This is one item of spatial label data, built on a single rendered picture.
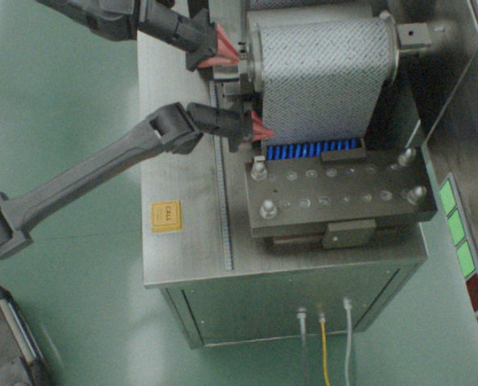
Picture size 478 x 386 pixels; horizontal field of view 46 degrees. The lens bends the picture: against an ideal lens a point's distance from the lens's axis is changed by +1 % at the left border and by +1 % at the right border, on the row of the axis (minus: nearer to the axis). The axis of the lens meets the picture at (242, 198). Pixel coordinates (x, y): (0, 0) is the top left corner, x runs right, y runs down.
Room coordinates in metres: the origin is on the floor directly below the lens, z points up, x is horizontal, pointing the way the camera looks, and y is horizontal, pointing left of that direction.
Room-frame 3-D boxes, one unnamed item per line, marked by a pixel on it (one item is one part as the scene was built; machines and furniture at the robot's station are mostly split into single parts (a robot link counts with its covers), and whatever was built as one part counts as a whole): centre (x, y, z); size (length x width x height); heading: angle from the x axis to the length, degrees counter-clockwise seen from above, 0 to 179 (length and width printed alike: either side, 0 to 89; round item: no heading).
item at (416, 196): (0.51, -0.37, 1.05); 0.04 x 0.04 x 0.04
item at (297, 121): (0.66, -0.16, 1.11); 0.23 x 0.01 x 0.18; 94
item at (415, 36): (0.73, -0.33, 1.28); 0.06 x 0.05 x 0.02; 94
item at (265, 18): (0.84, -0.15, 1.17); 0.26 x 0.12 x 0.12; 94
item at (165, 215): (0.54, 0.18, 0.91); 0.07 x 0.07 x 0.02; 4
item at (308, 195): (0.54, -0.21, 1.00); 0.40 x 0.16 x 0.06; 94
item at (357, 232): (0.45, -0.23, 0.96); 0.10 x 0.03 x 0.11; 94
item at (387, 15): (0.73, -0.29, 1.25); 0.15 x 0.01 x 0.15; 4
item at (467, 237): (0.35, -0.39, 1.18); 0.25 x 0.01 x 0.07; 4
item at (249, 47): (0.71, -0.03, 1.25); 0.07 x 0.02 x 0.07; 4
